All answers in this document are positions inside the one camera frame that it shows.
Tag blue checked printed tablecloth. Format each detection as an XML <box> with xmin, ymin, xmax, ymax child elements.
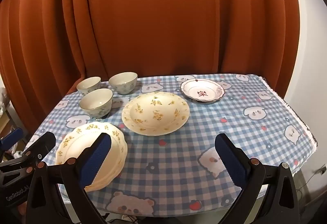
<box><xmin>24</xmin><ymin>73</ymin><xmax>318</xmax><ymax>218</ymax></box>

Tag white crumpled bag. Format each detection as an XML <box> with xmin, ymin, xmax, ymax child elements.
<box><xmin>0</xmin><ymin>87</ymin><xmax>11</xmax><ymax>116</ymax></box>

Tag black cable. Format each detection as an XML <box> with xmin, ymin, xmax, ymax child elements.
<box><xmin>308</xmin><ymin>166</ymin><xmax>327</xmax><ymax>178</ymax></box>

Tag floral ceramic bowl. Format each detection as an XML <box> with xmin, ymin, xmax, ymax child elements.
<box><xmin>109</xmin><ymin>72</ymin><xmax>139</xmax><ymax>95</ymax></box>
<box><xmin>76</xmin><ymin>76</ymin><xmax>102</xmax><ymax>96</ymax></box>
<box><xmin>79</xmin><ymin>88</ymin><xmax>113</xmax><ymax>118</ymax></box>

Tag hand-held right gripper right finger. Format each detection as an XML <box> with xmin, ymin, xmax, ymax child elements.
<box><xmin>215</xmin><ymin>133</ymin><xmax>300</xmax><ymax>224</ymax></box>

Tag orange curtain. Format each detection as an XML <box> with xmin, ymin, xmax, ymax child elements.
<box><xmin>0</xmin><ymin>0</ymin><xmax>303</xmax><ymax>109</ymax></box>

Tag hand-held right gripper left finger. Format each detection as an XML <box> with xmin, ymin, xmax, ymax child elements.
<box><xmin>26</xmin><ymin>132</ymin><xmax>112</xmax><ymax>224</ymax></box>

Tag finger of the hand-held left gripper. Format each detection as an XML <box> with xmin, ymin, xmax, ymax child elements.
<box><xmin>0</xmin><ymin>127</ymin><xmax>24</xmax><ymax>155</ymax></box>
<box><xmin>0</xmin><ymin>131</ymin><xmax>57</xmax><ymax>181</ymax></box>

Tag white plate with red print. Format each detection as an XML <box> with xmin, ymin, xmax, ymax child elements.
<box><xmin>180</xmin><ymin>79</ymin><xmax>226</xmax><ymax>104</ymax></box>

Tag round yellow floral deep plate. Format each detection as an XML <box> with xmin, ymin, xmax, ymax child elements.
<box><xmin>121</xmin><ymin>92</ymin><xmax>190</xmax><ymax>136</ymax></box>

